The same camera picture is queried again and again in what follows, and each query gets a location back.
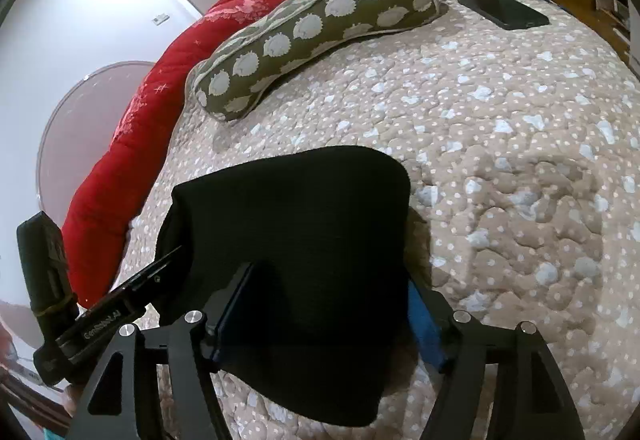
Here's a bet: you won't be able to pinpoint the black smartphone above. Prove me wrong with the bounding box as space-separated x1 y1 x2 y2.
457 0 550 31

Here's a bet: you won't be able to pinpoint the black pants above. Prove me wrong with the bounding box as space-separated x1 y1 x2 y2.
152 145 410 427

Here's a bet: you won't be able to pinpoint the beige dotted quilted bedspread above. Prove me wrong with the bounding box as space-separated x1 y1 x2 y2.
120 0 639 439

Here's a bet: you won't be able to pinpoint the round white headboard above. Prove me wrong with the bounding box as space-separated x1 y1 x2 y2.
36 61 153 226

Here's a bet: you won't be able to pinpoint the olive pillow with white hedgehogs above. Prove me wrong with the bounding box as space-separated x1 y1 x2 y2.
184 0 442 122

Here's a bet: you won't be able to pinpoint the red rolled blanket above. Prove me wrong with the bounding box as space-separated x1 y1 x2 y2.
62 0 285 308

